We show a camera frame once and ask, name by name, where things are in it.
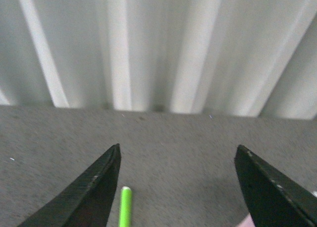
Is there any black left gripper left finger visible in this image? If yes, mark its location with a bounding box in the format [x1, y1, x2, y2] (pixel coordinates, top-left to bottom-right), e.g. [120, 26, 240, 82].
[20, 144, 121, 227]

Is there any green marker pen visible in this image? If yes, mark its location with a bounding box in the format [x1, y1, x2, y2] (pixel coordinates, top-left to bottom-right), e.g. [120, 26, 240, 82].
[118, 186, 132, 227]

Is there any pink mesh pen cup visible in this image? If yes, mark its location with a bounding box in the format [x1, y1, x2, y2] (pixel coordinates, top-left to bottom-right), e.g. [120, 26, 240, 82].
[236, 216, 255, 227]

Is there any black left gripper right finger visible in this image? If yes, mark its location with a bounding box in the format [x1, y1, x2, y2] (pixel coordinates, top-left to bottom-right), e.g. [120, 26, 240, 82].
[234, 145, 317, 227]

